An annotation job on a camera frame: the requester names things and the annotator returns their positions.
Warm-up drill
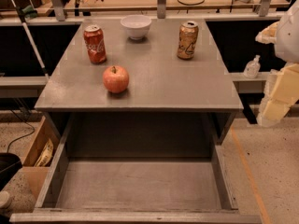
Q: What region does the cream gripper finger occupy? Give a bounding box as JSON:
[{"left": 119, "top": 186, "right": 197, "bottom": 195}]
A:
[
  {"left": 255, "top": 21, "right": 278, "bottom": 44},
  {"left": 257, "top": 63, "right": 299, "bottom": 127}
]

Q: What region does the orange soda can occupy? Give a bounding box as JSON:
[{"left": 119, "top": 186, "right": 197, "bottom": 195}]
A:
[{"left": 177, "top": 21, "right": 199, "bottom": 60}]

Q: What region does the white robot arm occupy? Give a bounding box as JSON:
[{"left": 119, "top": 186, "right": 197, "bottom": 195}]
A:
[{"left": 255, "top": 1, "right": 299, "bottom": 127}]

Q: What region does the grey cabinet with top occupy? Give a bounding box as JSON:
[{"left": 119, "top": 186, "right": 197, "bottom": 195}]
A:
[{"left": 34, "top": 18, "right": 245, "bottom": 146}]

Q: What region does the red cola can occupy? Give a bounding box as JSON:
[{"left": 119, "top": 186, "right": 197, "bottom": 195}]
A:
[{"left": 83, "top": 24, "right": 107, "bottom": 63}]

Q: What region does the open grey top drawer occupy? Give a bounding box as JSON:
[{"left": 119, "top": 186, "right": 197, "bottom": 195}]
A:
[{"left": 11, "top": 113, "right": 262, "bottom": 224}]

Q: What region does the white ceramic bowl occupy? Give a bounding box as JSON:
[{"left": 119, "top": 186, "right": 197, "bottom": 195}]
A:
[{"left": 121, "top": 15, "right": 151, "bottom": 40}]

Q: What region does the red apple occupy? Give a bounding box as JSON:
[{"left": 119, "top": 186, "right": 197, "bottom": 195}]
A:
[{"left": 103, "top": 65, "right": 129, "bottom": 93}]

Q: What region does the yellow snack bag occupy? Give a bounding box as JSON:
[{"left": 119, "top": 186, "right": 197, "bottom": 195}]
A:
[{"left": 35, "top": 139, "right": 54, "bottom": 167}]

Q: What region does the white pole with black grip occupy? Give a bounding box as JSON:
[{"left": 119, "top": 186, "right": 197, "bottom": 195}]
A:
[{"left": 10, "top": 0, "right": 50, "bottom": 81}]

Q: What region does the wooden crate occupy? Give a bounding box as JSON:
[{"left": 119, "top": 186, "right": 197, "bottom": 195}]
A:
[{"left": 21, "top": 118, "right": 60, "bottom": 199}]

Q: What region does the black round object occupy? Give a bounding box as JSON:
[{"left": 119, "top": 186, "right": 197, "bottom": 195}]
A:
[{"left": 0, "top": 153, "right": 22, "bottom": 190}]

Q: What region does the black cable on floor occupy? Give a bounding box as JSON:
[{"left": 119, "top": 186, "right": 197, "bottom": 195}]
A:
[{"left": 6, "top": 109, "right": 36, "bottom": 154}]

